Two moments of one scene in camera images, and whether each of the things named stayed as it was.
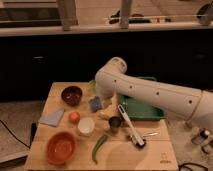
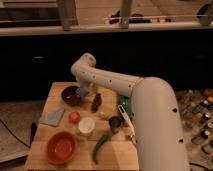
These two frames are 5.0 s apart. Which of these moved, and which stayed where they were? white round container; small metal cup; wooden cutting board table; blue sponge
Moved: blue sponge
Stayed: white round container; small metal cup; wooden cutting board table
